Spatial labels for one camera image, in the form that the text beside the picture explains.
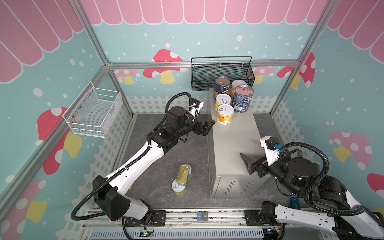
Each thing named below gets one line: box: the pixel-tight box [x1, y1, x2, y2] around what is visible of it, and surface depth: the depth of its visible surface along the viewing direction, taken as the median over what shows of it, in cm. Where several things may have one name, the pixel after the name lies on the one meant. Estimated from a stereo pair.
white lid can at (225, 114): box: [216, 104, 235, 125], surface depth 68 cm
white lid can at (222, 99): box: [215, 93, 232, 112], surface depth 73 cm
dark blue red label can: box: [213, 76, 231, 99], surface depth 74 cm
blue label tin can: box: [233, 84, 254, 114], surface depth 70 cm
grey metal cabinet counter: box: [207, 88, 271, 199], surface depth 67 cm
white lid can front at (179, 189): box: [171, 179, 186, 196], surface depth 81 cm
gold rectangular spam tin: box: [176, 165, 190, 184], surface depth 81 cm
